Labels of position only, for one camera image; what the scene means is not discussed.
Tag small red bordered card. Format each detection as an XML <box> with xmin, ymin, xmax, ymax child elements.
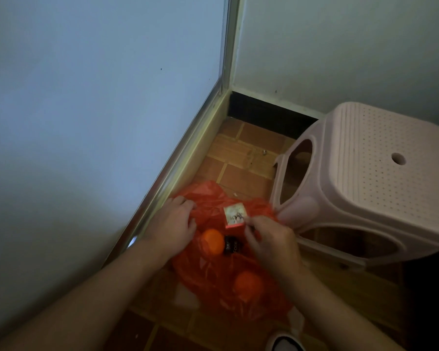
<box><xmin>223</xmin><ymin>202</ymin><xmax>250</xmax><ymax>231</ymax></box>

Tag dark brown bed frame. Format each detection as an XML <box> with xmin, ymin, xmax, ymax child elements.
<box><xmin>402</xmin><ymin>248</ymin><xmax>439</xmax><ymax>351</ymax></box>

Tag pale pink plastic stool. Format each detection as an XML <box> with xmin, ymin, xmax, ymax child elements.
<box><xmin>270</xmin><ymin>102</ymin><xmax>439</xmax><ymax>272</ymax></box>

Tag white right slipper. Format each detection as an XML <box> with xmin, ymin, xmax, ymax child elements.
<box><xmin>265</xmin><ymin>332</ymin><xmax>306</xmax><ymax>351</ymax></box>

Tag white sliding door wardrobe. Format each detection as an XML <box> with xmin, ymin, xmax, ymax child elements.
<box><xmin>0</xmin><ymin>0</ymin><xmax>243</xmax><ymax>341</ymax></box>

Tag person's left hand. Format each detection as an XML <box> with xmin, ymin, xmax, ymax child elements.
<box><xmin>140</xmin><ymin>195</ymin><xmax>198</xmax><ymax>261</ymax></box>

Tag small orange fruit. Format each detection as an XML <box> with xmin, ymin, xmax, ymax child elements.
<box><xmin>233</xmin><ymin>271</ymin><xmax>265</xmax><ymax>302</ymax></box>
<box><xmin>201</xmin><ymin>229</ymin><xmax>226</xmax><ymax>257</ymax></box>

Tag red plastic bag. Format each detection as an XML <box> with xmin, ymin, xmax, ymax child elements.
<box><xmin>170</xmin><ymin>180</ymin><xmax>298</xmax><ymax>323</ymax></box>

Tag person's right forearm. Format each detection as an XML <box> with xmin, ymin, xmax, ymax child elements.
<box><xmin>279</xmin><ymin>268</ymin><xmax>407</xmax><ymax>351</ymax></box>

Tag small black object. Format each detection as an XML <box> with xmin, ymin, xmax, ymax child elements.
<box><xmin>223</xmin><ymin>235</ymin><xmax>244</xmax><ymax>257</ymax></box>

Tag person's right hand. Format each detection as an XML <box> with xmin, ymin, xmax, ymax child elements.
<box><xmin>244</xmin><ymin>215</ymin><xmax>305</xmax><ymax>283</ymax></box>

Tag person's left forearm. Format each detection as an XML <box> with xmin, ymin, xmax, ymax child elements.
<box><xmin>0</xmin><ymin>239</ymin><xmax>167</xmax><ymax>351</ymax></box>

